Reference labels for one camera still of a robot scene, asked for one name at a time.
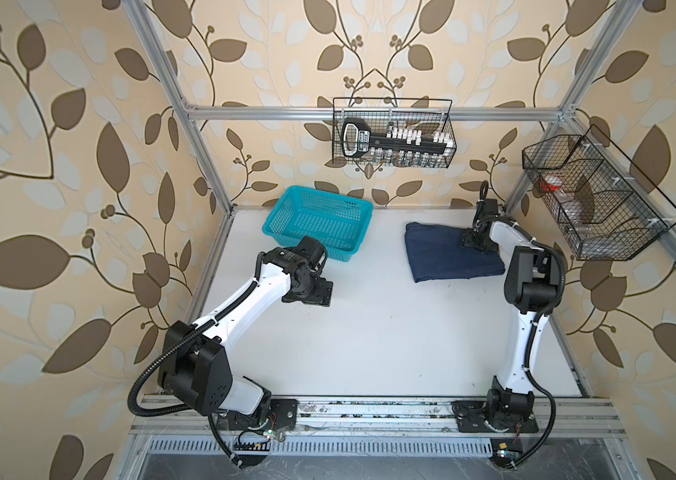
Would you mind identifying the black socket tool set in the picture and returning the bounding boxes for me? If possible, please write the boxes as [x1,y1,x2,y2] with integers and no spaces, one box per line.
[337,117,457,168]

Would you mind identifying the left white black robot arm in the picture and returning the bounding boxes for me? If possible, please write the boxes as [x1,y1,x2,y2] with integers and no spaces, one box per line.
[127,236,333,469]

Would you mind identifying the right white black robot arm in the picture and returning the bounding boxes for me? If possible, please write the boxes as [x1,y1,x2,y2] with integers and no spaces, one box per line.
[463,180,566,470]

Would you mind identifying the black wire basket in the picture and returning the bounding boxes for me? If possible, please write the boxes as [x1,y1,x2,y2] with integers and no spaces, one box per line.
[332,96,457,169]
[522,124,676,261]

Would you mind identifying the dark blue denim trousers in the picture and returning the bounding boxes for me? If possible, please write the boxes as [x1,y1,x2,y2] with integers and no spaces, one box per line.
[404,222,505,283]

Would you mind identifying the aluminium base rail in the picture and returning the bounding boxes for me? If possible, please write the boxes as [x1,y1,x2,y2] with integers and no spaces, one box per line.
[126,396,627,459]

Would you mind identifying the red capped clear container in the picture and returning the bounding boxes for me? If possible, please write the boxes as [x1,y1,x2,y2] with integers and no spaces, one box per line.
[539,175,564,194]

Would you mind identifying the back black wire basket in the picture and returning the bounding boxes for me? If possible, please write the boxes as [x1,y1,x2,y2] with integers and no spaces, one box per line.
[332,96,457,169]

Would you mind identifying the teal plastic basket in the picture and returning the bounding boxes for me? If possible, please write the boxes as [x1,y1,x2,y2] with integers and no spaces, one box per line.
[262,186,374,262]

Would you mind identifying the right black wire basket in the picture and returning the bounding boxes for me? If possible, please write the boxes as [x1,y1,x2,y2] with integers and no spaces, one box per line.
[522,124,676,261]

